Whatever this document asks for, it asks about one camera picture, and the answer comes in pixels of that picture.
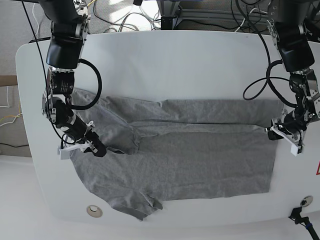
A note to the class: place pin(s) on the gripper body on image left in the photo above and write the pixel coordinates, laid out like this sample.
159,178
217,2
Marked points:
74,127

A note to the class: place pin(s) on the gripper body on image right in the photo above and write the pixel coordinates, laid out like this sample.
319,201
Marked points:
293,124

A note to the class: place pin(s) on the grey T-shirt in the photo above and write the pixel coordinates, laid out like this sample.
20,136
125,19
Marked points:
177,150

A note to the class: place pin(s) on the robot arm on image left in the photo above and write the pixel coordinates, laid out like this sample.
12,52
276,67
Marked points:
68,35

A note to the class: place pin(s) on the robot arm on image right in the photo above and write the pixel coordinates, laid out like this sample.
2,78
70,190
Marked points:
286,24

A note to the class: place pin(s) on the wooden board edge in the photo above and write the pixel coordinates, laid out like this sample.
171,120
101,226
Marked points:
8,80

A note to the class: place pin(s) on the flat black device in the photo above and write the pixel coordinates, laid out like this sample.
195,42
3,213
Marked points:
39,40

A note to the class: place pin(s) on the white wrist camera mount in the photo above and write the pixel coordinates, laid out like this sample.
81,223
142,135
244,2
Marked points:
72,148
296,142

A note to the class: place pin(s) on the left table cable grommet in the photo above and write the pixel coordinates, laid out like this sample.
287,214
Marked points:
94,211

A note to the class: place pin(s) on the table cable grommet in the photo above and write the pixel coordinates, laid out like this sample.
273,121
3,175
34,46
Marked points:
306,201
94,211

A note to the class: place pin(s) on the right table cable grommet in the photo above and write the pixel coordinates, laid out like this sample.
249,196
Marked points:
306,201

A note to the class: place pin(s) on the black clamp with cable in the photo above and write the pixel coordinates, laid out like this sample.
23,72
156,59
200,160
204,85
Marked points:
299,220

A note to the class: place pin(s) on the aluminium frame rail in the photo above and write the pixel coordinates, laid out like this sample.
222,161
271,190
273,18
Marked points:
173,8

